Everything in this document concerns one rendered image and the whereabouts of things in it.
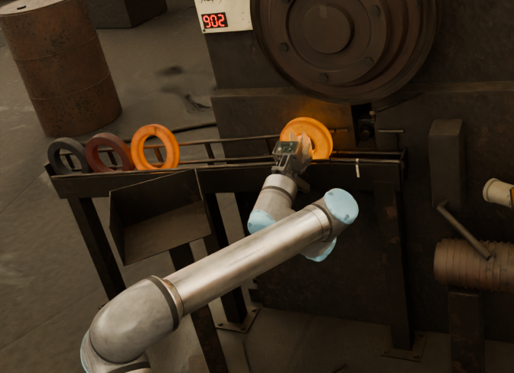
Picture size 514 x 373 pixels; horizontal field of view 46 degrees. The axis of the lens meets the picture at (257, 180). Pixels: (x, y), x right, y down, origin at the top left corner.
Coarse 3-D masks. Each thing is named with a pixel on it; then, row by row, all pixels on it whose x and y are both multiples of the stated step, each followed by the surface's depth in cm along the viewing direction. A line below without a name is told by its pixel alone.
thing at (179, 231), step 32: (128, 192) 182; (160, 192) 184; (192, 192) 186; (128, 224) 187; (160, 224) 183; (192, 224) 178; (128, 256) 173; (192, 256) 183; (192, 320) 192; (224, 352) 214
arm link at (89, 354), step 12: (84, 336) 125; (84, 348) 122; (84, 360) 123; (96, 360) 118; (108, 360) 115; (132, 360) 117; (144, 360) 121; (96, 372) 118; (108, 372) 117; (120, 372) 117; (132, 372) 117; (144, 372) 119
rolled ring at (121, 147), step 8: (96, 136) 208; (104, 136) 207; (112, 136) 208; (88, 144) 212; (96, 144) 210; (104, 144) 209; (112, 144) 207; (120, 144) 207; (88, 152) 214; (96, 152) 215; (120, 152) 208; (128, 152) 208; (88, 160) 216; (96, 160) 216; (128, 160) 208; (96, 168) 216; (104, 168) 217; (128, 168) 210
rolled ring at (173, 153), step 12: (144, 132) 204; (156, 132) 202; (168, 132) 202; (132, 144) 208; (168, 144) 201; (132, 156) 209; (144, 156) 210; (168, 156) 202; (144, 168) 208; (156, 168) 208
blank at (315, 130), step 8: (296, 120) 174; (304, 120) 173; (312, 120) 173; (288, 128) 175; (296, 128) 174; (304, 128) 173; (312, 128) 172; (320, 128) 172; (280, 136) 178; (288, 136) 177; (312, 136) 173; (320, 136) 172; (328, 136) 173; (320, 144) 174; (328, 144) 173; (320, 152) 175; (328, 152) 174
